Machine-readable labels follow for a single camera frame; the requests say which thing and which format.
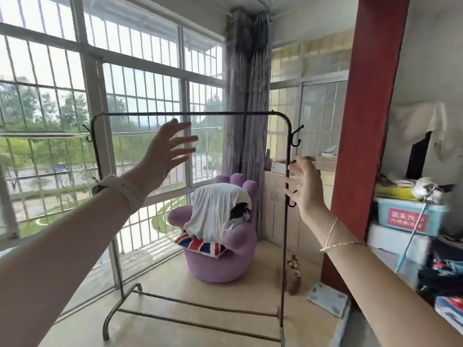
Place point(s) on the person's right hand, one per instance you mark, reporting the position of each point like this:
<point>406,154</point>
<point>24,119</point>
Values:
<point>313,191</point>

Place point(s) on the person's left hand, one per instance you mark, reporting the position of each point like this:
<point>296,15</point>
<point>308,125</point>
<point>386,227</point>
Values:
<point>155,166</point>

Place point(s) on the person's left thumb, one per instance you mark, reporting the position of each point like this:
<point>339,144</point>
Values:
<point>173,128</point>

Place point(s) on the person's right thumb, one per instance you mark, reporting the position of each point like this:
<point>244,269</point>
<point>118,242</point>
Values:
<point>304,163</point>

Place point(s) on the person's left middle finger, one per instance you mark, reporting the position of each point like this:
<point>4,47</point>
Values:
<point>184,152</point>

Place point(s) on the person's right forearm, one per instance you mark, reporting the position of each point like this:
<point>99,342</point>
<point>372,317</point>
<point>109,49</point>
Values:
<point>376,285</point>

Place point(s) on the person's left forearm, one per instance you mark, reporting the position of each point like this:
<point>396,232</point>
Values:
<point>54,263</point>

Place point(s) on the small frosted window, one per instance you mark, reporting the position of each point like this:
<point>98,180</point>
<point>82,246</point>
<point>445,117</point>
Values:
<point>318,111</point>

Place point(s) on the light wooden cabinet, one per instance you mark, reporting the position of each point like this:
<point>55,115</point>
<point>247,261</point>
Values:
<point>276,213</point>

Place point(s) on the white garment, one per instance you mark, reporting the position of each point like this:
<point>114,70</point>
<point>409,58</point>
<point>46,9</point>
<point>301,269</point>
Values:
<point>213,209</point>

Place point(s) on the red pillar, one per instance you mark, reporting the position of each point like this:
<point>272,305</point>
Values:
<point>365,122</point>

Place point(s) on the white wrist watch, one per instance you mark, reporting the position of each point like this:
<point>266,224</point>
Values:
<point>121,193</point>

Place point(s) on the purple grey curtain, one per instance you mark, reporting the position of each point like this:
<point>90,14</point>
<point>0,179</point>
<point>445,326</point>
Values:
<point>246,104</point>

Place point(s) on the black garment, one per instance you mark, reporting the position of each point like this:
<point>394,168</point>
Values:
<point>239,212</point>

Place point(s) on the black metal clothes rack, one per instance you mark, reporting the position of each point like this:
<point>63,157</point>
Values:
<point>283,249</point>

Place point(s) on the flag print cushion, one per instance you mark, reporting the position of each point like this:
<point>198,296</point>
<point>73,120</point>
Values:
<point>200,244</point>

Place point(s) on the yellow flat package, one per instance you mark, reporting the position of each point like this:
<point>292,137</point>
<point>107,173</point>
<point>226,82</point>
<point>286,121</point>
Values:
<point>394,192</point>

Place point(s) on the light blue storage box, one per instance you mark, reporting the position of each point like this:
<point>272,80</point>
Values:
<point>405,216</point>

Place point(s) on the purple hand-shaped chair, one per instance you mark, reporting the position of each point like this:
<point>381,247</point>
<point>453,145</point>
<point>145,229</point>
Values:
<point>224,260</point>

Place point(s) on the white box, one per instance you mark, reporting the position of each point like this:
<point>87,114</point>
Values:
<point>394,243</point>

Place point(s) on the large barred window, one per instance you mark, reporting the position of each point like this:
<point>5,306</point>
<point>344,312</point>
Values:
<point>54,104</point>

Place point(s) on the white plush toy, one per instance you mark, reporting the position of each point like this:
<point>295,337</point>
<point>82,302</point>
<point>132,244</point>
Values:
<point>428,187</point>

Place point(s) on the light blue bathroom scale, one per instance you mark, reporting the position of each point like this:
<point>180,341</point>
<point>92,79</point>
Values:
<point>327,299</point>

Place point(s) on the white hanging sheet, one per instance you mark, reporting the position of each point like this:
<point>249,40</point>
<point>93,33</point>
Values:
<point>445,133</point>

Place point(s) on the pile of dark clothes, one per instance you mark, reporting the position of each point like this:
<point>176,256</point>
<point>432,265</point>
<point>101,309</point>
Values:
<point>445,271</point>

